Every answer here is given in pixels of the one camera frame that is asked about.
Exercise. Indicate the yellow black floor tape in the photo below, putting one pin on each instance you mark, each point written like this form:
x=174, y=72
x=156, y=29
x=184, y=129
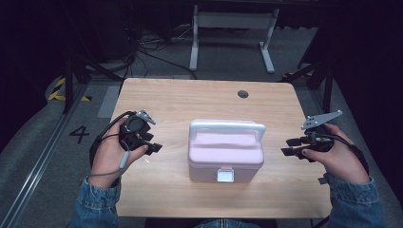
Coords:
x=63, y=91

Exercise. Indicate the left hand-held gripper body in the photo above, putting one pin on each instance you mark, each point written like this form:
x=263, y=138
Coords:
x=134, y=131

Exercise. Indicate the black tripod stand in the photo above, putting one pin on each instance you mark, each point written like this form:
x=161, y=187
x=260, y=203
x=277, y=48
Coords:
x=80, y=72
x=316, y=79

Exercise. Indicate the white metal table frame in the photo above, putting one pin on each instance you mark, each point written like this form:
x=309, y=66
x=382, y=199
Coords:
x=233, y=34

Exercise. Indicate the person's left hand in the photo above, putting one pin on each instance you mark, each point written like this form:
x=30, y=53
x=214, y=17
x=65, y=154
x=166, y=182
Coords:
x=109, y=155

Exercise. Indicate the pink storage box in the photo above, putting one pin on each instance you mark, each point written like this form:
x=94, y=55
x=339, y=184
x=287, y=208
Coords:
x=226, y=150

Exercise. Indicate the person's right hand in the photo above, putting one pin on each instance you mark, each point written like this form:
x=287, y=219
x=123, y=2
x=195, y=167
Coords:
x=340, y=158

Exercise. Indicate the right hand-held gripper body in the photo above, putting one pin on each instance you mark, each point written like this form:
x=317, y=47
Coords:
x=318, y=134

